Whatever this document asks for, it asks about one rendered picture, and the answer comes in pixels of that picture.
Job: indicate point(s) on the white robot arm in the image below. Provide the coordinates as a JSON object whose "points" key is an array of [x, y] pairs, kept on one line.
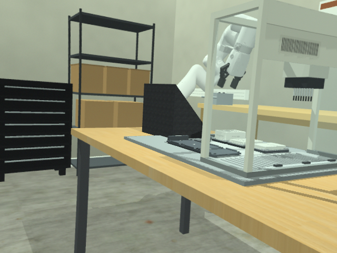
{"points": [[196, 75]]}

